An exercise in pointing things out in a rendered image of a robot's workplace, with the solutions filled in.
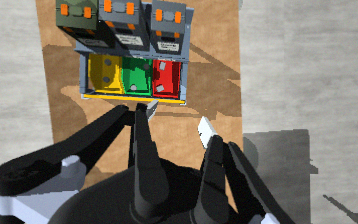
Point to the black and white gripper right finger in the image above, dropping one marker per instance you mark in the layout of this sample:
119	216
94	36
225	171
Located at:
254	202

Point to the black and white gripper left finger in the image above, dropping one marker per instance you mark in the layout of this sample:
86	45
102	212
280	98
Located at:
35	185

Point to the red bin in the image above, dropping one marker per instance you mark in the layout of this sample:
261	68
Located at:
169	78

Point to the grey shelf rack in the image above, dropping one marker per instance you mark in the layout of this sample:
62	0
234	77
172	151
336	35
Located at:
119	51

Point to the green open bin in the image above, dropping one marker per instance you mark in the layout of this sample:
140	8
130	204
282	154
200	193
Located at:
133	73

